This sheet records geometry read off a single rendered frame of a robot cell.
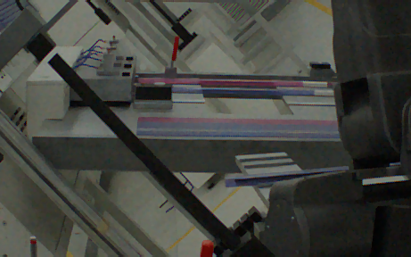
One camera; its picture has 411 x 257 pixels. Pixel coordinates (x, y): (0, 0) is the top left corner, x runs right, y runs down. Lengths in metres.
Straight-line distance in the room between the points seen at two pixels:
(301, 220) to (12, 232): 1.14
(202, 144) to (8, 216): 0.39
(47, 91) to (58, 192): 0.26
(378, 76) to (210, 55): 4.57
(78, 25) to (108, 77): 3.24
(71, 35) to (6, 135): 3.61
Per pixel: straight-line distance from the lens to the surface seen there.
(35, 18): 0.48
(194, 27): 6.61
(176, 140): 1.61
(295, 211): 0.59
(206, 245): 0.82
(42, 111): 1.80
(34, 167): 1.60
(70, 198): 1.60
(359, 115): 0.64
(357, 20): 0.64
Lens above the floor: 1.33
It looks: 12 degrees down
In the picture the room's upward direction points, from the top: 44 degrees counter-clockwise
